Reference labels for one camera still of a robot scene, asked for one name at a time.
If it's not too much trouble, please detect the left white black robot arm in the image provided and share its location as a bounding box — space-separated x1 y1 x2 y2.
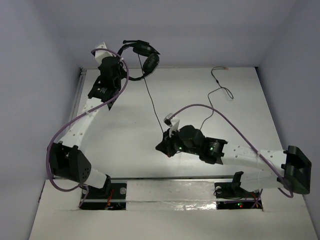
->
45 89 124 197

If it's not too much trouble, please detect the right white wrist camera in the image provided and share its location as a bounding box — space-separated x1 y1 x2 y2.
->
163 113 180 137

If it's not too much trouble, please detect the thin black headphone cable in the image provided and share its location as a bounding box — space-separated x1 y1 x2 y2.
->
137 54 234 133

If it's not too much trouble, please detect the silver foil covered panel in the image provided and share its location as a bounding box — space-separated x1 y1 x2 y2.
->
125 180 217 211

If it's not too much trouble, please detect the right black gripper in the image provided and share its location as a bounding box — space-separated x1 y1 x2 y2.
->
156 126 200 157

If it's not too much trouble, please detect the black over-ear headphones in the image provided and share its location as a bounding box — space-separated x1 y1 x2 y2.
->
116 39 161 81

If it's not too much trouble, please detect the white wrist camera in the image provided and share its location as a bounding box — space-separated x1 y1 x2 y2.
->
91 41 113 65
163 113 180 137

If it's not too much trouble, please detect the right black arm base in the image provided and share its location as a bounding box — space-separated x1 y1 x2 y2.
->
213 171 263 210

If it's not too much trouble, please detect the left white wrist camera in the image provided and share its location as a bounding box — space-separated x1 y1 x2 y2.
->
91 41 113 65

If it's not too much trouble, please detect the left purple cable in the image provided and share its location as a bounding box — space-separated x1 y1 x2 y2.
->
46 48 130 209

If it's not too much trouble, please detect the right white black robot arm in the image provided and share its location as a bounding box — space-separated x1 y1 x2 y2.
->
155 125 312 197

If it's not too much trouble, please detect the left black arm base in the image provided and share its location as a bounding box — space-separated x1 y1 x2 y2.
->
78 176 127 211

